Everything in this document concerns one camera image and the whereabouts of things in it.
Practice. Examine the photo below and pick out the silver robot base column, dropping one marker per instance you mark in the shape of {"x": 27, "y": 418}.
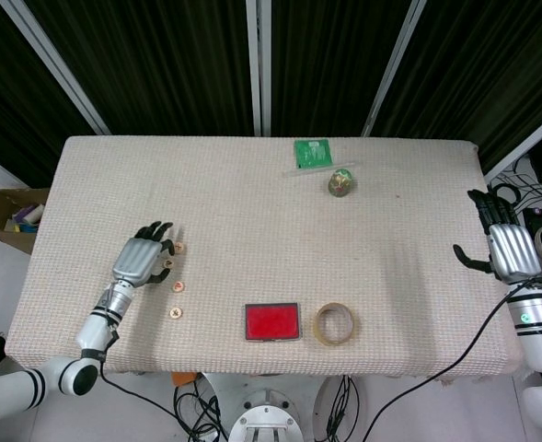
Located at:
{"x": 266, "y": 414}

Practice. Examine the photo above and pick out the green foil packet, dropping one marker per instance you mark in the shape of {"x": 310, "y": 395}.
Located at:
{"x": 313, "y": 153}

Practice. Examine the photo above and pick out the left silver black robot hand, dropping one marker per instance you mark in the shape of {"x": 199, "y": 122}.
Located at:
{"x": 137, "y": 260}

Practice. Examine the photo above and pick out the purple packet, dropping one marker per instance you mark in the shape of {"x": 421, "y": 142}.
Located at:
{"x": 22, "y": 212}

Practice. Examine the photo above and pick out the clear plastic straw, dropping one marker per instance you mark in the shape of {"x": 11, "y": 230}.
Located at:
{"x": 307, "y": 170}

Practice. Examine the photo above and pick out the white aluminium frame post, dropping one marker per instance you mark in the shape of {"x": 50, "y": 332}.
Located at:
{"x": 52, "y": 60}
{"x": 395, "y": 69}
{"x": 259, "y": 69}
{"x": 528, "y": 139}

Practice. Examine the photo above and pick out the green gold foil dome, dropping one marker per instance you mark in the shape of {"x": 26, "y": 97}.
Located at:
{"x": 342, "y": 184}

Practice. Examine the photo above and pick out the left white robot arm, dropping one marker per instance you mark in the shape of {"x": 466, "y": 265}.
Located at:
{"x": 95, "y": 327}

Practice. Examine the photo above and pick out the white cylinder roll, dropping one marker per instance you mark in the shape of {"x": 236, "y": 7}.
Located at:
{"x": 35, "y": 214}

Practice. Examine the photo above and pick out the dark green curtain panel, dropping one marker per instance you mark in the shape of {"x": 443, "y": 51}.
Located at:
{"x": 482, "y": 60}
{"x": 330, "y": 60}
{"x": 3, "y": 92}
{"x": 160, "y": 60}

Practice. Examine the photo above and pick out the yellowish clear tape roll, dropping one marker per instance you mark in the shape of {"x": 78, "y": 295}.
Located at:
{"x": 339, "y": 340}

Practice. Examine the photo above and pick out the wooden button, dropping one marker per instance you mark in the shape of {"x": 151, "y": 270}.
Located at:
{"x": 181, "y": 249}
{"x": 178, "y": 286}
{"x": 169, "y": 264}
{"x": 176, "y": 313}

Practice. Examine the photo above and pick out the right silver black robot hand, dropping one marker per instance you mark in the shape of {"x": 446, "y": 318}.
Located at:
{"x": 514, "y": 251}

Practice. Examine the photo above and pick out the red ink pad case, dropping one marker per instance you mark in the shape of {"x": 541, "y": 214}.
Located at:
{"x": 273, "y": 321}

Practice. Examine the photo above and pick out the beige woven tablecloth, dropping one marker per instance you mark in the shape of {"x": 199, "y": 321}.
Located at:
{"x": 252, "y": 230}

